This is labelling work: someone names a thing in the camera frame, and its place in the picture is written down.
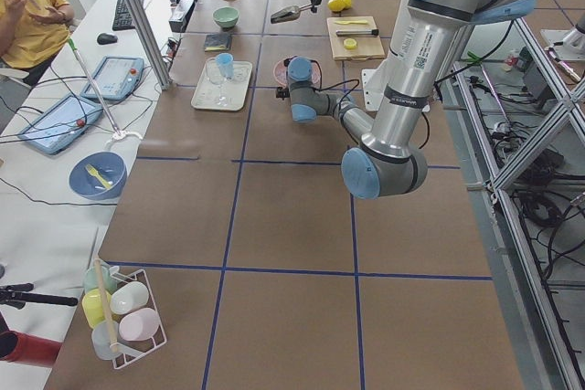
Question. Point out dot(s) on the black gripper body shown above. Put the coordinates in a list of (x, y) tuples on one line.
[(281, 92)]

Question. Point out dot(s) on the metal ice scoop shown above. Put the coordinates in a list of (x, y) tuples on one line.
[(289, 13)]

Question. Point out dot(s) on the light blue cup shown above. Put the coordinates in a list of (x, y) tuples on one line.
[(225, 63)]

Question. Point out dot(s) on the white cup in rack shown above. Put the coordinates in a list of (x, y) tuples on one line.
[(130, 297)]

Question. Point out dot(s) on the green cup in rack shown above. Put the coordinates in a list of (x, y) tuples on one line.
[(90, 281)]

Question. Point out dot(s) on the pink cup in rack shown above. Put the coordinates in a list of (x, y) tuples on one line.
[(139, 325)]

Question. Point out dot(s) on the yellow cup in rack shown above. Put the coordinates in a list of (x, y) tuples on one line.
[(92, 308)]

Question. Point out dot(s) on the grey cup in rack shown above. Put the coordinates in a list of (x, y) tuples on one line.
[(101, 342)]

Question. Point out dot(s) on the pink bowl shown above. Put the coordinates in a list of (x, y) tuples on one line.
[(280, 73)]

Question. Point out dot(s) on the yellow lemon front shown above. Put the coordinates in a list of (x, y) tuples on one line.
[(336, 6)]

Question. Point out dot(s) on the yellow plastic knife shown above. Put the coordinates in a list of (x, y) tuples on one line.
[(361, 22)]

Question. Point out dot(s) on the half lemon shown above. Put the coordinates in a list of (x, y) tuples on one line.
[(350, 44)]

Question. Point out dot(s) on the cream bear tray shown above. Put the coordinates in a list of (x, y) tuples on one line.
[(236, 89)]

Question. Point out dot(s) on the steel muddler black tip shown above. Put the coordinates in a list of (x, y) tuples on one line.
[(357, 32)]

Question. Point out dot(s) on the wooden cutting board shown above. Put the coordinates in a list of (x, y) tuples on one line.
[(368, 47)]

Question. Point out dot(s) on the clear wine glass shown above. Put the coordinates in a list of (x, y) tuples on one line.
[(216, 80)]

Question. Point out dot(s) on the green bowl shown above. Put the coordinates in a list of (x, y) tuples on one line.
[(226, 17)]

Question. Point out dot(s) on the teach pendant far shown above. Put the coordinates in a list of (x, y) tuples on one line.
[(117, 77)]

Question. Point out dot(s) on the teach pendant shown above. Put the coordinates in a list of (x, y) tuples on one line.
[(59, 126), (117, 77)]

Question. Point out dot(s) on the black keyboard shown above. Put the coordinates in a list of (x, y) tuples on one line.
[(122, 19)]

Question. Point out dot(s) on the black computer mouse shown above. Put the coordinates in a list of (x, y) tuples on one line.
[(106, 39)]

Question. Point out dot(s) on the blue bowl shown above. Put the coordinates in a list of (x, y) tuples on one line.
[(110, 165)]

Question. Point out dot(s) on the teach pendant near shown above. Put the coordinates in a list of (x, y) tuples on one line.
[(59, 126)]

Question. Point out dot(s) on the person in yellow shirt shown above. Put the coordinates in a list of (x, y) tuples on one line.
[(32, 34)]

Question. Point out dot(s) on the red cylinder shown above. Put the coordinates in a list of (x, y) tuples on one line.
[(22, 348)]

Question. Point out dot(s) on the aluminium frame post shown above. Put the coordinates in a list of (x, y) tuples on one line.
[(147, 38)]

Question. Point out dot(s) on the white wire cup rack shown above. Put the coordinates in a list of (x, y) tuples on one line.
[(131, 351)]

